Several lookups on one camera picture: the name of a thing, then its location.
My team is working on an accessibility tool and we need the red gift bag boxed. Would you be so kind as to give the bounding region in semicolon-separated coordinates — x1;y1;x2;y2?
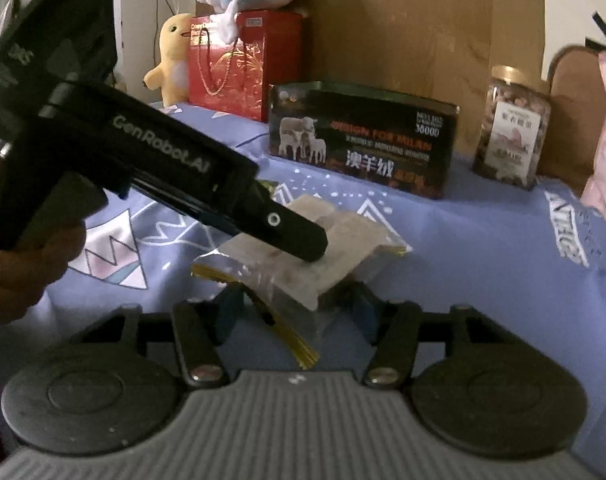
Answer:
187;9;304;124

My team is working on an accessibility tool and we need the black tin box sheep print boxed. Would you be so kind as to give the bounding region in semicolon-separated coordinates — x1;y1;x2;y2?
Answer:
267;80;462;201

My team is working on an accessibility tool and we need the clear jar with gold lid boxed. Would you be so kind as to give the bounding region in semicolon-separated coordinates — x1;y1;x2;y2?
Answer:
472;64;554;178

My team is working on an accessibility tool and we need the yellow plush toy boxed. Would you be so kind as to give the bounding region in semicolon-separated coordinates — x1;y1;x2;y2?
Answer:
143;11;198;109

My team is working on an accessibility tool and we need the brown rounded panel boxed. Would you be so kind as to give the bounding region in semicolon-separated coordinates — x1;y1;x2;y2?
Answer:
537;46;606;197

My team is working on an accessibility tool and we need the clear gold-edged biscuit packet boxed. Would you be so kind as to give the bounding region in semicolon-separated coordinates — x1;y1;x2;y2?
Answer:
190;192;414;372

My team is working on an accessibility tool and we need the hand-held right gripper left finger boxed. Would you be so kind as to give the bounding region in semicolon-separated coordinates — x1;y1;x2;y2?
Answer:
80;285;247;388

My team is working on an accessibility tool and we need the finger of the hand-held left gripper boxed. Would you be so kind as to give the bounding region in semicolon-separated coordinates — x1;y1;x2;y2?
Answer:
234;179;330;263

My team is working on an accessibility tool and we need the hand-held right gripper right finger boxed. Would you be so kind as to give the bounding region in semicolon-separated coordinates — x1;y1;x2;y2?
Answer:
350;285;522;388

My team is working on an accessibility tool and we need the brown cardboard panel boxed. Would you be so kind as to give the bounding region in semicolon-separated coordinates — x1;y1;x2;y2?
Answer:
290;0;601;161

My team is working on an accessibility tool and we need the person's left hand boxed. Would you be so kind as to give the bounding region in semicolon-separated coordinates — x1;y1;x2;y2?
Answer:
0;219;87;324

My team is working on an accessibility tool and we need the blue printed bedsheet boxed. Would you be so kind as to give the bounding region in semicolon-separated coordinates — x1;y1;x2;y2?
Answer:
0;101;606;466

